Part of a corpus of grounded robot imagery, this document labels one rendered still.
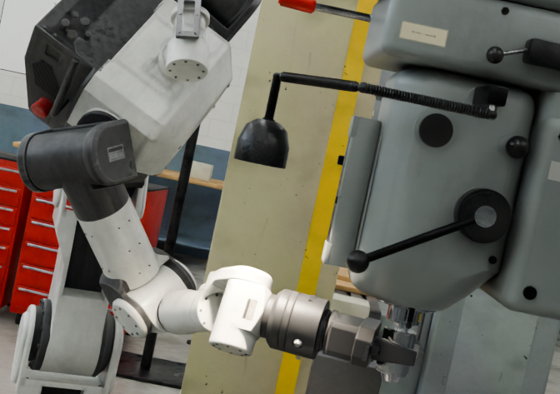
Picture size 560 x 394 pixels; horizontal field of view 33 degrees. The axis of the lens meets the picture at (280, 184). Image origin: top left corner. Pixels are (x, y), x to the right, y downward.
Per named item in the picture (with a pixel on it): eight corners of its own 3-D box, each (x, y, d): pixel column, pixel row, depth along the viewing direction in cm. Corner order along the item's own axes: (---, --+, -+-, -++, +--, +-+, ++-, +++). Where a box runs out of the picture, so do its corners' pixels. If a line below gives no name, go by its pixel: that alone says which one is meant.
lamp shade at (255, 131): (223, 155, 131) (232, 111, 130) (263, 162, 135) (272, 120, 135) (254, 163, 125) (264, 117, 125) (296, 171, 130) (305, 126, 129)
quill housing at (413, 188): (351, 301, 124) (403, 59, 123) (338, 276, 145) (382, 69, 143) (493, 330, 125) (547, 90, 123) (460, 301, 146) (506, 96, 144)
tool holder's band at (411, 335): (420, 339, 136) (422, 331, 136) (408, 341, 132) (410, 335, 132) (390, 330, 139) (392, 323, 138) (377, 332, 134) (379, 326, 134)
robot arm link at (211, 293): (247, 262, 138) (202, 268, 149) (228, 321, 135) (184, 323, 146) (282, 279, 141) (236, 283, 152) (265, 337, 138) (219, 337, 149)
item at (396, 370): (412, 376, 137) (420, 339, 136) (400, 380, 132) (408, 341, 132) (382, 366, 139) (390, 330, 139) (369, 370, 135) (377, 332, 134)
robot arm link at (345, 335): (377, 319, 130) (292, 297, 132) (361, 387, 130) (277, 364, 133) (386, 306, 142) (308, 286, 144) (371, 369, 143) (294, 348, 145)
